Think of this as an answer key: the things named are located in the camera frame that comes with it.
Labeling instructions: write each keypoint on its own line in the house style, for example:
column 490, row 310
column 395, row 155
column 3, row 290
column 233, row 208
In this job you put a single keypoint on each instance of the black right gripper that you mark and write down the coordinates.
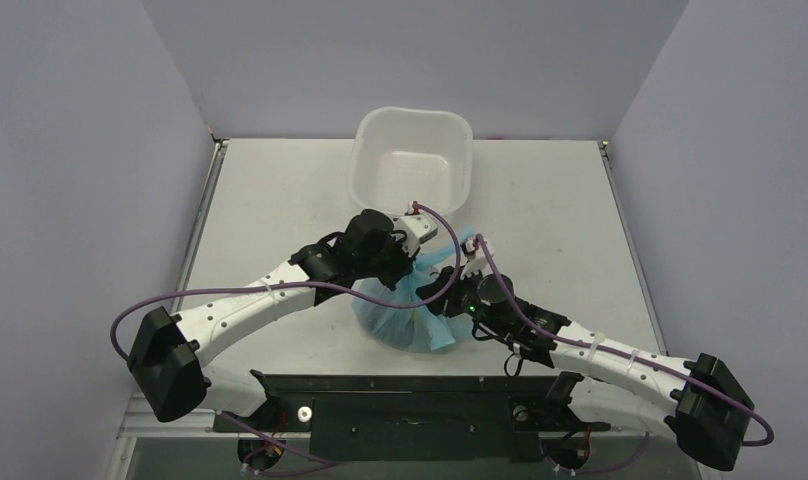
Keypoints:
column 437, row 292

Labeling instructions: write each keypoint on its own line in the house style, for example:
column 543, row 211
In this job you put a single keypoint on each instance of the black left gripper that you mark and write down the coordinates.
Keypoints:
column 405, row 260

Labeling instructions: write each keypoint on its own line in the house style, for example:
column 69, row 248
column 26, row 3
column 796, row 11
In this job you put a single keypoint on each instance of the light blue plastic bag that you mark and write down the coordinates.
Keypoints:
column 414, row 330

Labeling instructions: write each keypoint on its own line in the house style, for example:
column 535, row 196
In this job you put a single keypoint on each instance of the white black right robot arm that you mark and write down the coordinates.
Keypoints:
column 697, row 403

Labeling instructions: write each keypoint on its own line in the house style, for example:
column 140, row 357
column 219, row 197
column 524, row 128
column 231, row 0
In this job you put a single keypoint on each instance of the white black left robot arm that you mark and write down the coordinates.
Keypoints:
column 172, row 354

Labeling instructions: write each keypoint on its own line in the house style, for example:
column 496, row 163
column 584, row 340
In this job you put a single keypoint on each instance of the white plastic basket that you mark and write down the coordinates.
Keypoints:
column 401, row 155

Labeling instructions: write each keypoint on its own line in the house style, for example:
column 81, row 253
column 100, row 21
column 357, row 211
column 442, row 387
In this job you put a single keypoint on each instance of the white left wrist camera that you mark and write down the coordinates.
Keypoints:
column 418, row 228

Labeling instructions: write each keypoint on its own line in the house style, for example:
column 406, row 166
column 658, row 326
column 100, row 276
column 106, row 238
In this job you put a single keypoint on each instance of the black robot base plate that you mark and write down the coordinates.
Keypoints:
column 422, row 418

